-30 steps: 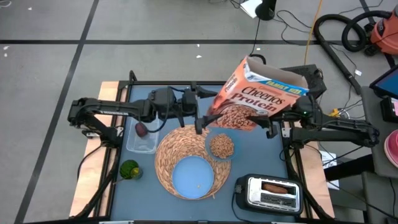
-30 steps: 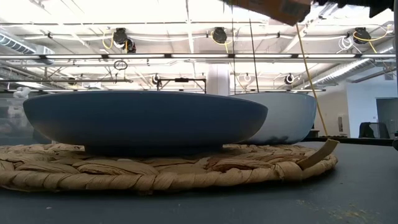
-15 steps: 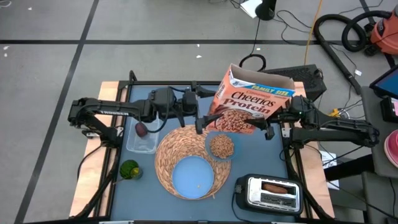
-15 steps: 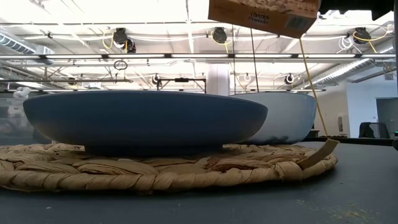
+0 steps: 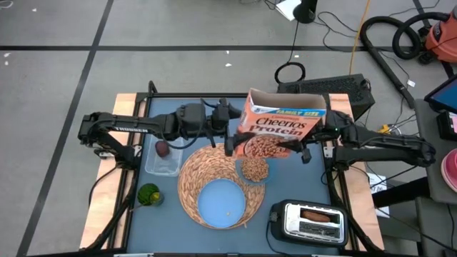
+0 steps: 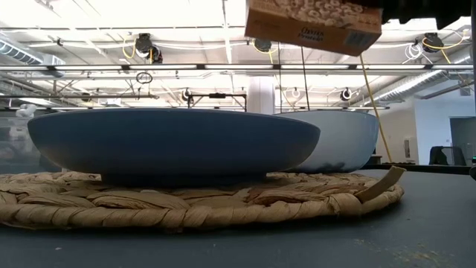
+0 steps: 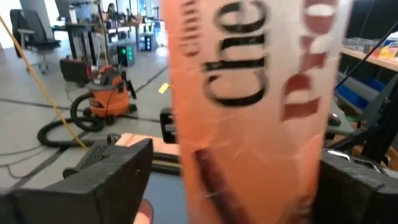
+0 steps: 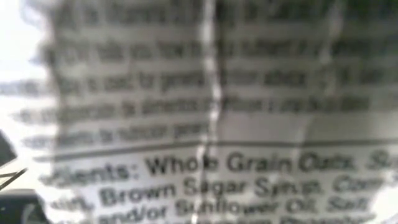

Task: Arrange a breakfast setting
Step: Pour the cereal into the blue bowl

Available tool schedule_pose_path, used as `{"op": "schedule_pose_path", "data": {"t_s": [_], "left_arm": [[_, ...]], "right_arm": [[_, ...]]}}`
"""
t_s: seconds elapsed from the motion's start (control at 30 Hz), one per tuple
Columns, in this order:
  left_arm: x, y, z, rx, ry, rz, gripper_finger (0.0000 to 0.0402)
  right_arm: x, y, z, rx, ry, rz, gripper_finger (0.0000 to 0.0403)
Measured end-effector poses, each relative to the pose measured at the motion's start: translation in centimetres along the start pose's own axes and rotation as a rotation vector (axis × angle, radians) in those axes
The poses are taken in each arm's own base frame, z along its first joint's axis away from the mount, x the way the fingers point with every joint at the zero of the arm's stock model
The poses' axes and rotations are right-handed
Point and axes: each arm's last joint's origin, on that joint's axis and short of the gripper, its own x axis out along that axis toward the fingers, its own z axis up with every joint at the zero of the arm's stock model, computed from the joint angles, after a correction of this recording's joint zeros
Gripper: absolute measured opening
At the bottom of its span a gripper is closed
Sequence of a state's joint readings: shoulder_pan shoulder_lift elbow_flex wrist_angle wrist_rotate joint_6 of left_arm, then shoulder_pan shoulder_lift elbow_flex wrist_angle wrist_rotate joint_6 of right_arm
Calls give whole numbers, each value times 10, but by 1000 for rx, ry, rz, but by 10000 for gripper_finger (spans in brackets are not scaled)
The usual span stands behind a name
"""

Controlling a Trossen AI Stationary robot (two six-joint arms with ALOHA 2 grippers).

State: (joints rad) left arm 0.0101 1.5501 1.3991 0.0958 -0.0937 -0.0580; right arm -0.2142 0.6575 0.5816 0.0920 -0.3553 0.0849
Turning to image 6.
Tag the white building pillar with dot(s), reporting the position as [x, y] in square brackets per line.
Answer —
[261, 95]

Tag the light blue bowl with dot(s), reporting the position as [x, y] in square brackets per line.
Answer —
[346, 145]

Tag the white ceiling air duct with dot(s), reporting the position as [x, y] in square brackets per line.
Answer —
[416, 83]

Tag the blue ceramic bowl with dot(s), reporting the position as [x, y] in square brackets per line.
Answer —
[167, 145]

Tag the Cheerios Protein cereal box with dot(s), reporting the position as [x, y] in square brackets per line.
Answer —
[297, 22]

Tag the black background rig frame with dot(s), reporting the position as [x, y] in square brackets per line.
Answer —
[217, 95]

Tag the black office chair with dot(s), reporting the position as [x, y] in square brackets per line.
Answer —
[446, 156]

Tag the round woven straw placemat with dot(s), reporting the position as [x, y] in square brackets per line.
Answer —
[148, 208]

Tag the black table frame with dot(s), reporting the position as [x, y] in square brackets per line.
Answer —
[427, 169]

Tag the ceiling light strip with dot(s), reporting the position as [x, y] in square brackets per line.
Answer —
[238, 67]

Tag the silver ceiling air duct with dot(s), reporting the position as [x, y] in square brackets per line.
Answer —
[22, 54]

